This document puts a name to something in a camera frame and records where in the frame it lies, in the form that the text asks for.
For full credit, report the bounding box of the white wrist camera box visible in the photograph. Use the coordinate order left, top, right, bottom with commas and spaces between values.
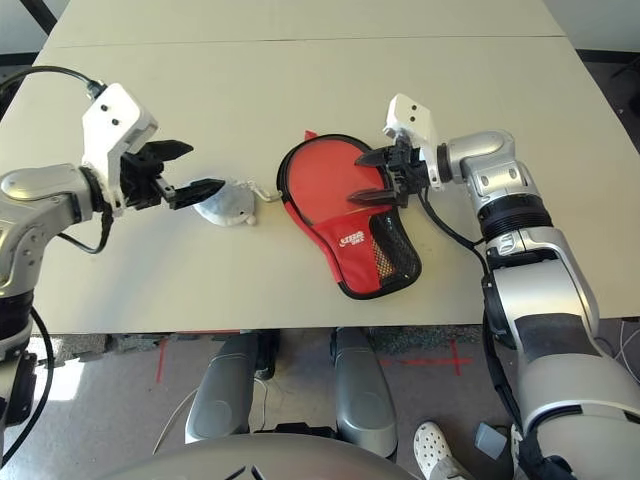
382, 93, 446, 192
81, 82, 160, 219

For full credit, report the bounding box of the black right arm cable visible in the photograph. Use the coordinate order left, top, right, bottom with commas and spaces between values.
417, 192, 531, 480

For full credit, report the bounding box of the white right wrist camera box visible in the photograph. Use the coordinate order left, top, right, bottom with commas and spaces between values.
382, 93, 446, 192

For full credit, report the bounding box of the grey robot torso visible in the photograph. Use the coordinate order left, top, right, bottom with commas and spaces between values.
79, 432, 421, 480

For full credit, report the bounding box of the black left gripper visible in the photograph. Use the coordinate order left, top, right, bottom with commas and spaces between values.
117, 140, 227, 212

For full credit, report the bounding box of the grey floor pedal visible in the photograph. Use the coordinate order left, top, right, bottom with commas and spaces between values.
473, 422, 507, 461

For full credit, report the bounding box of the black red paddle case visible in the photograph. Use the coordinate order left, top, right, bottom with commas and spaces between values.
276, 129, 424, 301

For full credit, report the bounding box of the grey left robot leg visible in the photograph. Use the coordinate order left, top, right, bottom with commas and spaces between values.
184, 332, 261, 446

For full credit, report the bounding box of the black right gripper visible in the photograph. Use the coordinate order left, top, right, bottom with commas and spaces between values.
348, 142, 430, 209

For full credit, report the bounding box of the grey trouser leg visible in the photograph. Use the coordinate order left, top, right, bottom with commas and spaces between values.
430, 453, 474, 480

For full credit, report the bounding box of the grey right robot leg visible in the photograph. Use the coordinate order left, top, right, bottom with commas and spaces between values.
332, 327, 399, 459

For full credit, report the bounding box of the black metal frame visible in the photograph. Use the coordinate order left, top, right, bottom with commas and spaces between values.
29, 0, 59, 26

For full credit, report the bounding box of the white floor cable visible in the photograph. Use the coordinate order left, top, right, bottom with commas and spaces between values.
152, 387, 271, 454
618, 319, 640, 361

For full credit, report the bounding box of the grey robot leg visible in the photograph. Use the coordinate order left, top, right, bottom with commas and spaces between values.
184, 332, 261, 446
332, 327, 399, 459

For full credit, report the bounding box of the grey plush zipper charm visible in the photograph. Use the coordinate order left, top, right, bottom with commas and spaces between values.
192, 178, 282, 227

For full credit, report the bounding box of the red tape corner mark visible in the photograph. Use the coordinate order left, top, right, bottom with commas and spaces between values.
155, 330, 221, 384

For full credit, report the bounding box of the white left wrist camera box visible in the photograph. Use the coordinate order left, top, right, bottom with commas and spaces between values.
81, 82, 160, 219

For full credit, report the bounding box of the red tape cross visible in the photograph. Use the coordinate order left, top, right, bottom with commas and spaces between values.
379, 339, 474, 376

